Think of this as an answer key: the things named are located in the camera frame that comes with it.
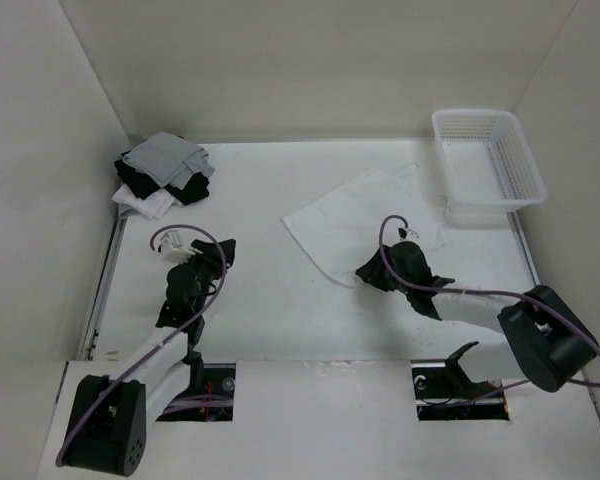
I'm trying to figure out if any white folded tank top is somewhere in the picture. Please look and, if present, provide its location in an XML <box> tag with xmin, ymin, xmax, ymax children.
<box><xmin>112</xmin><ymin>184</ymin><xmax>176</xmax><ymax>220</ymax></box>

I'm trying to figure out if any white plastic basket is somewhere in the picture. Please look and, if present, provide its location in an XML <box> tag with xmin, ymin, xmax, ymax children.
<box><xmin>431</xmin><ymin>109</ymin><xmax>547</xmax><ymax>216</ymax></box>

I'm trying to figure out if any white tank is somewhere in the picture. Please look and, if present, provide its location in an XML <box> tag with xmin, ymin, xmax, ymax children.
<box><xmin>112</xmin><ymin>184</ymin><xmax>176</xmax><ymax>220</ymax></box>
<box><xmin>282</xmin><ymin>163</ymin><xmax>444</xmax><ymax>288</ymax></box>

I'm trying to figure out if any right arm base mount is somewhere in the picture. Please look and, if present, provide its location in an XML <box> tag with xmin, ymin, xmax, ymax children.
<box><xmin>411</xmin><ymin>341</ymin><xmax>509</xmax><ymax>421</ymax></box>

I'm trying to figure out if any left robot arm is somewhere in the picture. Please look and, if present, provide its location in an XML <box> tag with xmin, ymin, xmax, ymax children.
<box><xmin>56</xmin><ymin>231</ymin><xmax>236</xmax><ymax>477</ymax></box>

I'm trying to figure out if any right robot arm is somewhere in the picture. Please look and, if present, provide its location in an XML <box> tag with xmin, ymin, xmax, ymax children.
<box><xmin>355</xmin><ymin>241</ymin><xmax>600</xmax><ymax>398</ymax></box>

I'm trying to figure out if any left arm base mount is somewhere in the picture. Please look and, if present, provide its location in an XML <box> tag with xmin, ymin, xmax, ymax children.
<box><xmin>157</xmin><ymin>363</ymin><xmax>236</xmax><ymax>423</ymax></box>

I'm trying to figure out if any grey folded tank top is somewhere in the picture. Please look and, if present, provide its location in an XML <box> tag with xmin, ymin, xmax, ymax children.
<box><xmin>122</xmin><ymin>132</ymin><xmax>215</xmax><ymax>190</ymax></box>

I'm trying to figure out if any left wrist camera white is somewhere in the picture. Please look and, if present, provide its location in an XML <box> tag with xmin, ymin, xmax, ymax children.
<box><xmin>158</xmin><ymin>230</ymin><xmax>195</xmax><ymax>264</ymax></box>

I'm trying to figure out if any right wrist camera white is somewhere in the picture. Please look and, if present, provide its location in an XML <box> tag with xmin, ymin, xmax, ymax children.
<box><xmin>398</xmin><ymin>227</ymin><xmax>420</xmax><ymax>242</ymax></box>

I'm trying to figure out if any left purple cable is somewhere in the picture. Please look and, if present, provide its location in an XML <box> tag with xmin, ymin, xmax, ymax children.
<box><xmin>54</xmin><ymin>223</ymin><xmax>231</xmax><ymax>467</ymax></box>

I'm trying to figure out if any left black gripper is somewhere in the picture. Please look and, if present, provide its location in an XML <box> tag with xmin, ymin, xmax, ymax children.
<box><xmin>178</xmin><ymin>240</ymin><xmax>235</xmax><ymax>313</ymax></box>

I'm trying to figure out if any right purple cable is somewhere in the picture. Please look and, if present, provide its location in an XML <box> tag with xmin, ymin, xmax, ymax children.
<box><xmin>377</xmin><ymin>214</ymin><xmax>600</xmax><ymax>389</ymax></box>

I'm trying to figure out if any purple cable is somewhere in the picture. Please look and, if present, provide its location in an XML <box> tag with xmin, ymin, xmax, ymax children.
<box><xmin>377</xmin><ymin>214</ymin><xmax>600</xmax><ymax>389</ymax></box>
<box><xmin>54</xmin><ymin>223</ymin><xmax>231</xmax><ymax>467</ymax></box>

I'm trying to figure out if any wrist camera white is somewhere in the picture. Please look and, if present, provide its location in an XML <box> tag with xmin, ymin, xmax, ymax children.
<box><xmin>398</xmin><ymin>227</ymin><xmax>420</xmax><ymax>242</ymax></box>
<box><xmin>158</xmin><ymin>230</ymin><xmax>195</xmax><ymax>264</ymax></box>

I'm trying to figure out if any black folded tank top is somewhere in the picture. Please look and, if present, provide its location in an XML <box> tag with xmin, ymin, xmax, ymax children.
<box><xmin>114</xmin><ymin>160</ymin><xmax>210</xmax><ymax>206</ymax></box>

